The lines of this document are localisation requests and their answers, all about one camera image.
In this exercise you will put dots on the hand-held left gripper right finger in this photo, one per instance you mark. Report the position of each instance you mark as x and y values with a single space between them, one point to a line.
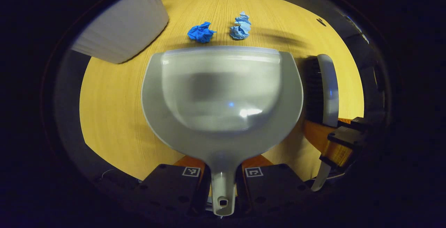
271 189

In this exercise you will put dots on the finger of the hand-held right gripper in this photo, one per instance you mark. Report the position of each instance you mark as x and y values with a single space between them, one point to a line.
345 137
366 123

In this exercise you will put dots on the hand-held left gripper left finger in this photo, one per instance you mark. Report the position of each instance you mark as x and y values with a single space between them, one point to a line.
167 186

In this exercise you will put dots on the small white broom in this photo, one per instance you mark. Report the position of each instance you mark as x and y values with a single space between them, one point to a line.
329 88

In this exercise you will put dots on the light grey dustpan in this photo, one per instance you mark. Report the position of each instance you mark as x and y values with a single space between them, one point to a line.
223 92

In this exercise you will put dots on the light blue paper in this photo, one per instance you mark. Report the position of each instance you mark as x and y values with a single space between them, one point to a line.
241 28

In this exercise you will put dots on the dark blue paper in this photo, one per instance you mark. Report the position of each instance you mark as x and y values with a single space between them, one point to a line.
201 33

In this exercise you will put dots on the white ribbed garbage bin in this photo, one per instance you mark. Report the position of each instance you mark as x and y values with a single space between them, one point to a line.
125 26

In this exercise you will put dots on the wooden desktop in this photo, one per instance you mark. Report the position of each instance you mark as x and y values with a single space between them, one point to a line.
115 109

